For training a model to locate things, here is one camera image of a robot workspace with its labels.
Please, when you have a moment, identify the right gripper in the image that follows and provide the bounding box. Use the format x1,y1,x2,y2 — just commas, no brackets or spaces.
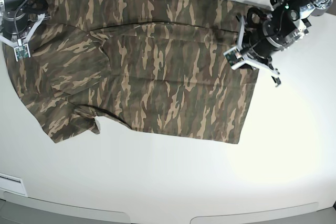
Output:
2,0,49,40

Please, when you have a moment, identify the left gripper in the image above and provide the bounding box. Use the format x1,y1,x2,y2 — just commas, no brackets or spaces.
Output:
243,22,289,59

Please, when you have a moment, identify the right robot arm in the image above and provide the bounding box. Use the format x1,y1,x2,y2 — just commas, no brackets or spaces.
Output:
1,0,48,41

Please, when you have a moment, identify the camouflage T-shirt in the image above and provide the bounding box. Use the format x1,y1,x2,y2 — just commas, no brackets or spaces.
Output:
3,0,258,144

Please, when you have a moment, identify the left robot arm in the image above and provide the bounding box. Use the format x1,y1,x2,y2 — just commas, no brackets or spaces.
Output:
240,0,333,64

